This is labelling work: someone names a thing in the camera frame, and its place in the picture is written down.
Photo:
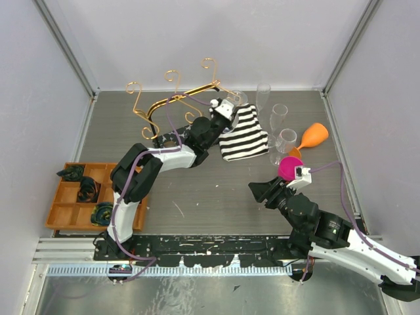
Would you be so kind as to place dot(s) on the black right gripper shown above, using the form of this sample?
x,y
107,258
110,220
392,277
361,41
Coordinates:
x,y
269,190

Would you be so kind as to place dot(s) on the tall clear champagne flute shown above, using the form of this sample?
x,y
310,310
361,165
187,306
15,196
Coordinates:
x,y
262,96

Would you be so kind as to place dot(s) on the gold wine glass rack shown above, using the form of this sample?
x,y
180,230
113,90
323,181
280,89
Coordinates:
x,y
152,131

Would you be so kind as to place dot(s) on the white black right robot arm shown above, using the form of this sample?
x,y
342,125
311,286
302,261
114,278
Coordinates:
x,y
320,234

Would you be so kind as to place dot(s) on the black white striped cloth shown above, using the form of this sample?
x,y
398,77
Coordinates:
x,y
247,139

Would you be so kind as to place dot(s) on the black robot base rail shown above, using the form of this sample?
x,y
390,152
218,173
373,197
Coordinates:
x,y
200,250

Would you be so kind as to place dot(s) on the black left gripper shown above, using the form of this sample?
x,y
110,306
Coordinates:
x,y
230,124

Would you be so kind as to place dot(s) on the orange floral rolled tie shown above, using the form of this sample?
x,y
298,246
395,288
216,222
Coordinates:
x,y
88,190

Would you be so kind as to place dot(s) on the pink plastic wine glass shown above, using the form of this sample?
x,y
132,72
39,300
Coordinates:
x,y
286,168

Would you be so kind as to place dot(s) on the green patterned rolled tie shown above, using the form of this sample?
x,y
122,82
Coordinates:
x,y
72,173

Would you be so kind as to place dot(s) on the white slotted cable duct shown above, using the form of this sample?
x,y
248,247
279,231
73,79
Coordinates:
x,y
158,271

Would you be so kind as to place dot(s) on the orange wooden compartment tray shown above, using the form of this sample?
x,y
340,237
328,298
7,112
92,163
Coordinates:
x,y
67,211

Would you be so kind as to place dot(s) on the clear stemmed wine glass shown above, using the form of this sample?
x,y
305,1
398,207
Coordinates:
x,y
285,142

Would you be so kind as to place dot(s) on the orange plastic wine glass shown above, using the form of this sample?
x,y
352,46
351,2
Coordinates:
x,y
312,137

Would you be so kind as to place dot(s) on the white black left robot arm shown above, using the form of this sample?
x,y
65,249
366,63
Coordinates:
x,y
136,173

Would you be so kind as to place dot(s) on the yellow blue rolled tie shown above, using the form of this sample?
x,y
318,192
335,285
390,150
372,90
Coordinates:
x,y
102,213

